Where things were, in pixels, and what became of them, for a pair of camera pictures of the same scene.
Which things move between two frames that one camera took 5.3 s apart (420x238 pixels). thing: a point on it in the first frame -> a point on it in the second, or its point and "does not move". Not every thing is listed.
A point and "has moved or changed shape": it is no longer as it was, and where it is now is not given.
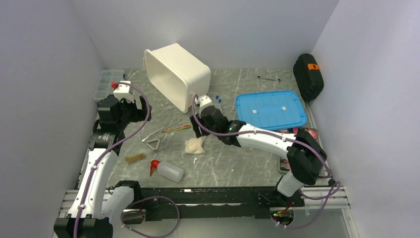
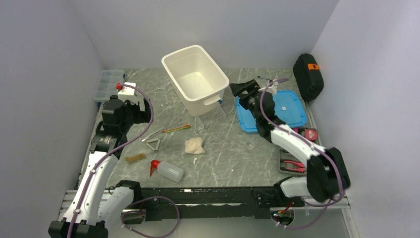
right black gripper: [196, 129] -> [251, 87]
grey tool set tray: [283, 165] does not move
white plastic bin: [177, 74] has moved or changed shape
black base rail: [212, 204] does not move
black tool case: [309, 77] does not move
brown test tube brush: [135, 157] does not move
